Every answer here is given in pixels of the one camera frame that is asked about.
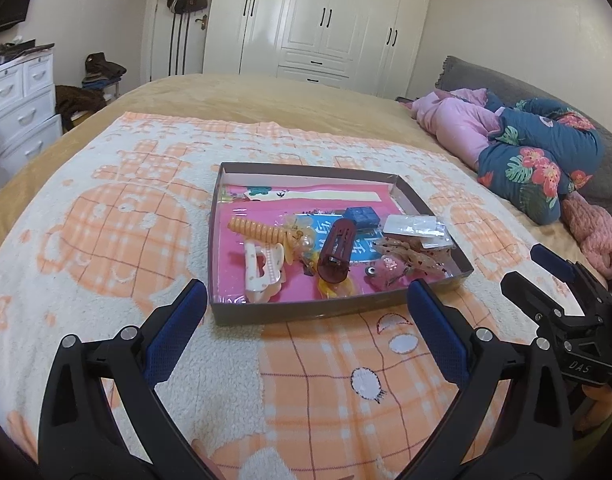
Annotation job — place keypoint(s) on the maroon wavy hair clip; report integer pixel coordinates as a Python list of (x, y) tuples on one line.
[(336, 252)]

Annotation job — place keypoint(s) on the dark brown cloth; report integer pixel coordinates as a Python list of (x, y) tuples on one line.
[(78, 102)]

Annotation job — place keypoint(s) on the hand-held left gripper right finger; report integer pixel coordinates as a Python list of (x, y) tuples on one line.
[(438, 332)]

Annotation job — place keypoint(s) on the person's right hand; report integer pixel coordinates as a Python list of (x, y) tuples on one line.
[(598, 410)]

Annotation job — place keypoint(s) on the person's left hand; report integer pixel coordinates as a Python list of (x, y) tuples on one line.
[(208, 462)]

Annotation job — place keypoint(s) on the yellow translucent hair clip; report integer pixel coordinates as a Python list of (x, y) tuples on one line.
[(336, 290)]

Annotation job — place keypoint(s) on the dark clothes pile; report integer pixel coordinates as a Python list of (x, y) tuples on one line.
[(103, 70)]

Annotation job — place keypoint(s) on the white door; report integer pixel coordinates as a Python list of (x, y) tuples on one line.
[(180, 45)]

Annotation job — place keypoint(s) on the pink knit cloth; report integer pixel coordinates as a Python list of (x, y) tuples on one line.
[(593, 232)]

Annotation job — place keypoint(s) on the brown cardboard box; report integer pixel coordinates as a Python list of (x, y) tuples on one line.
[(311, 312)]

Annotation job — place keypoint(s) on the orange ribbed hair clip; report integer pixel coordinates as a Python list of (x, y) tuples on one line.
[(256, 231)]

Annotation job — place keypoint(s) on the pink jacket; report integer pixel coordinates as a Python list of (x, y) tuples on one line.
[(456, 120)]

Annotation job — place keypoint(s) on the white wardrobe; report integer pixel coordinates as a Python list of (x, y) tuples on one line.
[(336, 20)]

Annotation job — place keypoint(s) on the white claw hair clip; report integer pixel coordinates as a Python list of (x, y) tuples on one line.
[(263, 272)]

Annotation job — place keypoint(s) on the brown dotted hair bow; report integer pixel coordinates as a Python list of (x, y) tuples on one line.
[(416, 260)]

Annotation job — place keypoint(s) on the white plastic drawer cabinet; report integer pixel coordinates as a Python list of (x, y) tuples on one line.
[(20, 105)]

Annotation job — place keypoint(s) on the blue floral quilt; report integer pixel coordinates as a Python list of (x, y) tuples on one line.
[(541, 160)]

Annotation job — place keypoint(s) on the small blue box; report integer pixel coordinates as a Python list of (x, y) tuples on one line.
[(357, 217)]

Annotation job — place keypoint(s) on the yellow pearl hair accessory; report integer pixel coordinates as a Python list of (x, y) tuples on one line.
[(301, 237)]

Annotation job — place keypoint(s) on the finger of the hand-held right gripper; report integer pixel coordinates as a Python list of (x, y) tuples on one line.
[(553, 260), (528, 297)]

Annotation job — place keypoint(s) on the beige bedspread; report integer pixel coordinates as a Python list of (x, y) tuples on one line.
[(286, 95)]

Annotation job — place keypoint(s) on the orange and white blanket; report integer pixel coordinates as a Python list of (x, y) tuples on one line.
[(125, 210)]

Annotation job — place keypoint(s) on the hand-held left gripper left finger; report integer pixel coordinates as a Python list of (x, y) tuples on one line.
[(175, 330)]

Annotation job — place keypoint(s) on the clear earring packet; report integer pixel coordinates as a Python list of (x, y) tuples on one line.
[(416, 230)]

